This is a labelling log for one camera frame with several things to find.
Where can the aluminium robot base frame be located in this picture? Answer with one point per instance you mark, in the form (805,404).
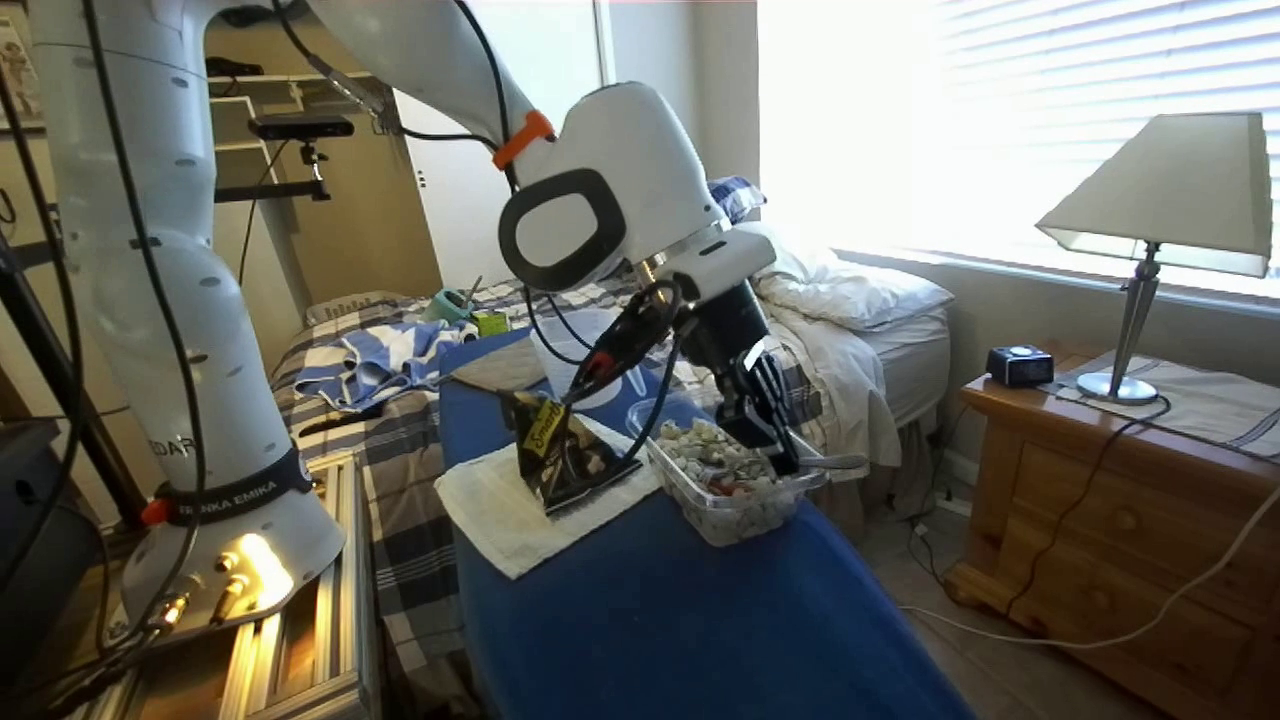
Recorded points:
(304,652)

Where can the gray quilted pot holder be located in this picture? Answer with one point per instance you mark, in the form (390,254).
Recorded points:
(491,371)

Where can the white cloth towel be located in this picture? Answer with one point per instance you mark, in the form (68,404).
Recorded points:
(503,524)

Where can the blue white patterned cloth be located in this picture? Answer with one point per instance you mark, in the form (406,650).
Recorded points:
(385,363)

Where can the clear bowl with contents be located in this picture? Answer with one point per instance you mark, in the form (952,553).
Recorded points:
(733,500)

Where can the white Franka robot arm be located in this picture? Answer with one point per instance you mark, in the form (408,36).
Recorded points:
(160,334)

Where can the black orange wrist camera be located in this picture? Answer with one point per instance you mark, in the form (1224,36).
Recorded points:
(625,340)

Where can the black stereo camera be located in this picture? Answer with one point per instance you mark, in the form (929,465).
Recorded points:
(304,127)

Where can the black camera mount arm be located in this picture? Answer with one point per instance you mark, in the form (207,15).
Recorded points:
(274,190)

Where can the silver spoon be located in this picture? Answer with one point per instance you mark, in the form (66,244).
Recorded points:
(834,465)

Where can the wooden nightstand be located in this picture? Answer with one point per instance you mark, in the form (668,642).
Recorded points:
(1132,561)

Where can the cream shade table lamp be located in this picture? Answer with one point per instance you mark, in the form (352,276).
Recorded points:
(1175,187)

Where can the papers on nightstand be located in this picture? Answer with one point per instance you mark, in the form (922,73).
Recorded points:
(1215,404)

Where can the blue ironing board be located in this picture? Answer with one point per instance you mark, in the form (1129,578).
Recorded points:
(695,624)

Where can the black equipment stand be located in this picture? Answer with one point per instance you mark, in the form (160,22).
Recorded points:
(40,533)

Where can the white window blinds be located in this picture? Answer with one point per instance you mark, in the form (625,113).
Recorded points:
(1041,132)

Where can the plaid duvet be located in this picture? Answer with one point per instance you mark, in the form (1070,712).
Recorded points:
(401,507)

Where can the white pillow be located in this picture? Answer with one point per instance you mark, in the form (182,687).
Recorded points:
(853,295)

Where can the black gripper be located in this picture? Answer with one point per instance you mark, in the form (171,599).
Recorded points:
(742,334)

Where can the white bed sheet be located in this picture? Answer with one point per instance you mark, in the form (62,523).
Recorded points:
(853,384)

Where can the small black clock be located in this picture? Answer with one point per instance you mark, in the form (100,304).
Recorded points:
(1021,365)

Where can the crumpled shiny foil wrapper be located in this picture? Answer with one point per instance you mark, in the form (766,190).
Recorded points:
(567,462)

